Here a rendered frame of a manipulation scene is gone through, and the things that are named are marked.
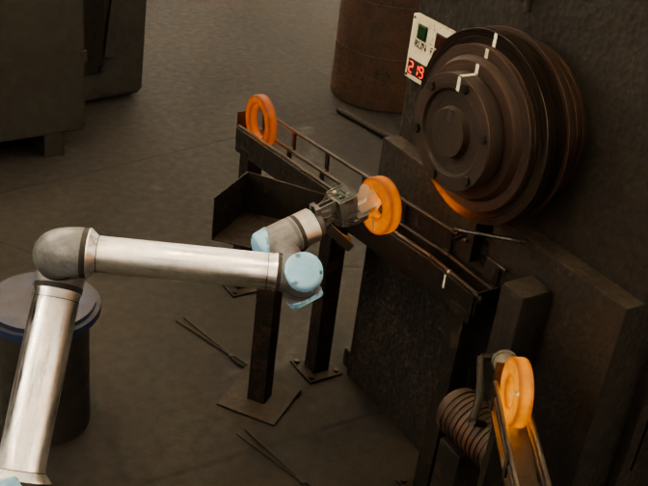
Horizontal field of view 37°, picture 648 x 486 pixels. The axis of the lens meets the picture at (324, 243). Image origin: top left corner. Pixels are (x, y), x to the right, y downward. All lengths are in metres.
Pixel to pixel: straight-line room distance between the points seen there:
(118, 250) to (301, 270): 0.42
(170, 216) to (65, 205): 0.43
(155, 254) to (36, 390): 0.42
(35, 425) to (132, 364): 0.97
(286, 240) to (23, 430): 0.75
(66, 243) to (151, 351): 1.14
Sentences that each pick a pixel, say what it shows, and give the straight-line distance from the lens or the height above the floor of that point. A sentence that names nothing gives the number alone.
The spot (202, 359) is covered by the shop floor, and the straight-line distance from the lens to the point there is 3.31.
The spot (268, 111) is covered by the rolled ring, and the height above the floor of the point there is 0.74.
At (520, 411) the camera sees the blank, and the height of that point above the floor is 0.71.
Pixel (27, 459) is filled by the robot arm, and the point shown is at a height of 0.40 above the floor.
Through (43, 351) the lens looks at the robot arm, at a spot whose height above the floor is 0.58.
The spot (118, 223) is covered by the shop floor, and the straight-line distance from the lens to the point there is 4.07.
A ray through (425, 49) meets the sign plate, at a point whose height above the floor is 1.16.
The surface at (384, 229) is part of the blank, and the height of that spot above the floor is 0.79.
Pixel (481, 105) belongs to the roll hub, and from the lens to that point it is 2.23.
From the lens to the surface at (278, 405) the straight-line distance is 3.13.
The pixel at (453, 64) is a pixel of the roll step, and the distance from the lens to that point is 2.36.
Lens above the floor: 1.99
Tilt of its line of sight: 30 degrees down
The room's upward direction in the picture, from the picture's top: 7 degrees clockwise
